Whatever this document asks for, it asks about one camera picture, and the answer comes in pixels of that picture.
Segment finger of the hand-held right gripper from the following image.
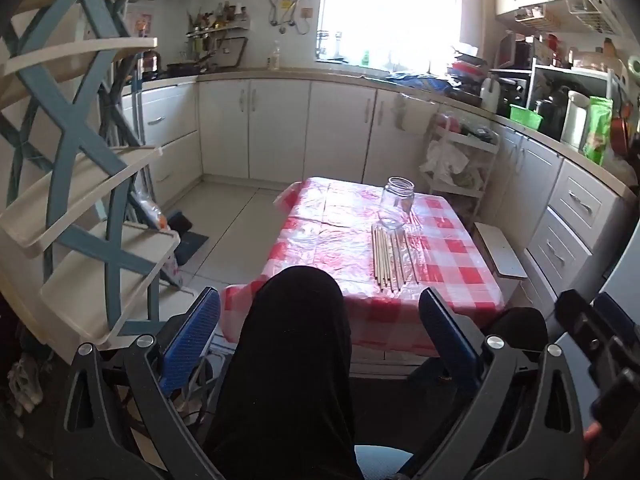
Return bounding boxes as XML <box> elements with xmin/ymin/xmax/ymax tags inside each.
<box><xmin>592</xmin><ymin>292</ymin><xmax>627</xmax><ymax>342</ymax></box>
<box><xmin>555</xmin><ymin>290</ymin><xmax>618</xmax><ymax>361</ymax></box>

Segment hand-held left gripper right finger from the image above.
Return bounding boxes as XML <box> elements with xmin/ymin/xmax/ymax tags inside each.
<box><xmin>419</xmin><ymin>287</ymin><xmax>586</xmax><ymax>480</ymax></box>

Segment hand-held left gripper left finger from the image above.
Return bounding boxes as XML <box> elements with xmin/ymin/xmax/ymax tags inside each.
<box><xmin>54</xmin><ymin>287</ymin><xmax>222</xmax><ymax>480</ymax></box>

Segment bundle of wooden chopsticks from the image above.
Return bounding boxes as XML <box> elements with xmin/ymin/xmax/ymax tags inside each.
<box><xmin>371</xmin><ymin>210</ymin><xmax>426</xmax><ymax>292</ymax></box>

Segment clear glass jar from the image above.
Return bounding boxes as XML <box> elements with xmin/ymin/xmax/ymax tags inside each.
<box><xmin>377</xmin><ymin>176</ymin><xmax>417</xmax><ymax>232</ymax></box>

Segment person's right leg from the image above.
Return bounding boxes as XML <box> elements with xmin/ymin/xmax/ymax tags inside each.
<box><xmin>485</xmin><ymin>306</ymin><xmax>550</xmax><ymax>361</ymax></box>

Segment white stool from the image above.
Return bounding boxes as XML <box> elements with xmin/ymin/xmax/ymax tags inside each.
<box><xmin>472</xmin><ymin>221</ymin><xmax>528</xmax><ymax>281</ymax></box>

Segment dark blue dustpan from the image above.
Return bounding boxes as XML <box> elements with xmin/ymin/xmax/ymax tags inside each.
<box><xmin>167</xmin><ymin>212</ymin><xmax>210</xmax><ymax>267</ymax></box>

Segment blue chair seat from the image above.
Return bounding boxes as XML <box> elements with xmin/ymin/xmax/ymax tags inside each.
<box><xmin>355</xmin><ymin>442</ymin><xmax>416</xmax><ymax>480</ymax></box>

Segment red checked plastic tablecloth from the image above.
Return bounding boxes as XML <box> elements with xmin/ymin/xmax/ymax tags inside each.
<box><xmin>220</xmin><ymin>176</ymin><xmax>506</xmax><ymax>358</ymax></box>

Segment white plastic bag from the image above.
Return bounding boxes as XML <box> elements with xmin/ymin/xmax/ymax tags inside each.
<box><xmin>419</xmin><ymin>140</ymin><xmax>471</xmax><ymax>186</ymax></box>

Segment grey cloth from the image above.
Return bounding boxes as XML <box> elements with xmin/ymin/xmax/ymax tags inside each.
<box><xmin>7</xmin><ymin>355</ymin><xmax>43</xmax><ymax>416</ymax></box>

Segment red pot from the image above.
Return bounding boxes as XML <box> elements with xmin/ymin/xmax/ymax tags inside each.
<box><xmin>612</xmin><ymin>115</ymin><xmax>632</xmax><ymax>156</ymax></box>

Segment green snack packet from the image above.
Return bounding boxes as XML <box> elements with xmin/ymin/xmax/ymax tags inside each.
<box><xmin>580</xmin><ymin>96</ymin><xmax>614</xmax><ymax>166</ymax></box>

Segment white rolling cart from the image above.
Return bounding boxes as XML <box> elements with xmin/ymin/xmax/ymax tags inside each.
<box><xmin>420</xmin><ymin>112</ymin><xmax>501</xmax><ymax>221</ymax></box>

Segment white thermos pot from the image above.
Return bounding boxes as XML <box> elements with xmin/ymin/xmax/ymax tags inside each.
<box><xmin>560</xmin><ymin>91</ymin><xmax>592</xmax><ymax>148</ymax></box>

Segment green plastic basket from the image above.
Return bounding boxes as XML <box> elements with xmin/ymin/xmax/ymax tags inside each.
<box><xmin>509</xmin><ymin>104</ymin><xmax>544</xmax><ymax>133</ymax></box>

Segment blue and white shelf rack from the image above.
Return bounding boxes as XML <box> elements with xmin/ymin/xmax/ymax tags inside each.
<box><xmin>0</xmin><ymin>0</ymin><xmax>183</xmax><ymax>361</ymax></box>

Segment black electric kettle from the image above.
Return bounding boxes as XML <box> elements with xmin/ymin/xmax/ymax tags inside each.
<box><xmin>532</xmin><ymin>85</ymin><xmax>571</xmax><ymax>136</ymax></box>

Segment clear hanging plastic bag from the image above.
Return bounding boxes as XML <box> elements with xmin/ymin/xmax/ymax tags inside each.
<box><xmin>392</xmin><ymin>95</ymin><xmax>441</xmax><ymax>136</ymax></box>

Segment white kitchen base cabinets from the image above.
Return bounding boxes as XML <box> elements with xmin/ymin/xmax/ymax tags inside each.
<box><xmin>120</xmin><ymin>67</ymin><xmax>636</xmax><ymax>321</ymax></box>

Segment black toaster oven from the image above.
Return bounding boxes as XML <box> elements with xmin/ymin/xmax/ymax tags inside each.
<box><xmin>492</xmin><ymin>75</ymin><xmax>531</xmax><ymax>111</ymax></box>

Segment white plastic jug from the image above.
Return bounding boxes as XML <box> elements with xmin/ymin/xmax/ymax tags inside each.
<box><xmin>480</xmin><ymin>77</ymin><xmax>502</xmax><ymax>115</ymax></box>

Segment white counter shelf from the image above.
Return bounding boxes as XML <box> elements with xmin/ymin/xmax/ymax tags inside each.
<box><xmin>527</xmin><ymin>57</ymin><xmax>631</xmax><ymax>141</ymax></box>

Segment blue bag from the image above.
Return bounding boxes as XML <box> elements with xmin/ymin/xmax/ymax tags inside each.
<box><xmin>387</xmin><ymin>71</ymin><xmax>453</xmax><ymax>86</ymax></box>

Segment stack of dishes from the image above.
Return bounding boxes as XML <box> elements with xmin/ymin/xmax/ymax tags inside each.
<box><xmin>445</xmin><ymin>50</ymin><xmax>488</xmax><ymax>103</ymax></box>

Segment silver microwave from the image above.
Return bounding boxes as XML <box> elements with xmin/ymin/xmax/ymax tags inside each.
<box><xmin>497</xmin><ymin>32</ymin><xmax>538</xmax><ymax>68</ymax></box>

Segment black frying pan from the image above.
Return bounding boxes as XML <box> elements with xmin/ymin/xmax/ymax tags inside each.
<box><xmin>166</xmin><ymin>57</ymin><xmax>211</xmax><ymax>72</ymax></box>

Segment dark framed tray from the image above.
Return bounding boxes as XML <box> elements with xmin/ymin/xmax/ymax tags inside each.
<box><xmin>215</xmin><ymin>37</ymin><xmax>248</xmax><ymax>68</ymax></box>

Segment glass jars on windowsill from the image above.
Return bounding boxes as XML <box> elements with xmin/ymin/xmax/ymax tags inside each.
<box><xmin>316</xmin><ymin>30</ymin><xmax>346</xmax><ymax>61</ymax></box>

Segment kitchen window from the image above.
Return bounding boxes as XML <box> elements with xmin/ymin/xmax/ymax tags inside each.
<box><xmin>317</xmin><ymin>0</ymin><xmax>468</xmax><ymax>63</ymax></box>

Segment white hanging wire basket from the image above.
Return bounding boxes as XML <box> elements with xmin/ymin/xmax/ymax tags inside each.
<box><xmin>515</xmin><ymin>0</ymin><xmax>621</xmax><ymax>36</ymax></box>

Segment wall spice rack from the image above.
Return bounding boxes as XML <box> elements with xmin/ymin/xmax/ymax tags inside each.
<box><xmin>186</xmin><ymin>2</ymin><xmax>251</xmax><ymax>41</ymax></box>

